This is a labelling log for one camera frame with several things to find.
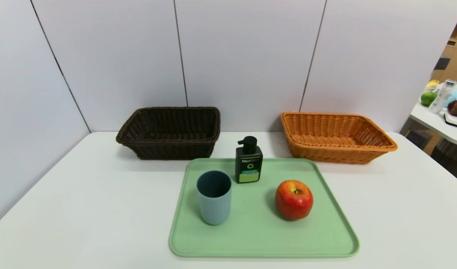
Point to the blue plastic cup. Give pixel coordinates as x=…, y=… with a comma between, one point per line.
x=214, y=209

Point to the black pump bottle green label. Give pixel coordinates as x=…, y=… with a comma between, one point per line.
x=249, y=164

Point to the orange wicker basket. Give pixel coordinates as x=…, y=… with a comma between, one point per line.
x=333, y=154

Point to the clear plastic bottle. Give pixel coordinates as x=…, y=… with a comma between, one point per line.
x=440, y=98

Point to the white side table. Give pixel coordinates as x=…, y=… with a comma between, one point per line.
x=434, y=121

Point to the black and white flat device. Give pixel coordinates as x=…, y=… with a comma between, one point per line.
x=454, y=120

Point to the yellow toy item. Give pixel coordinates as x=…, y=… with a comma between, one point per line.
x=433, y=84

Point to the wooden shelf unit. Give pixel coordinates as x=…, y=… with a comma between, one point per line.
x=456, y=63

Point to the green lime fruit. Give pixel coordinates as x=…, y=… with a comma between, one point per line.
x=428, y=98

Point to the dark brown wicker basket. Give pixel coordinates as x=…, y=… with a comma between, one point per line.
x=168, y=148

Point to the light green plastic tray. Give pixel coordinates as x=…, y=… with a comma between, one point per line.
x=258, y=228

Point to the red apple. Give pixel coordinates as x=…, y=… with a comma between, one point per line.
x=293, y=203

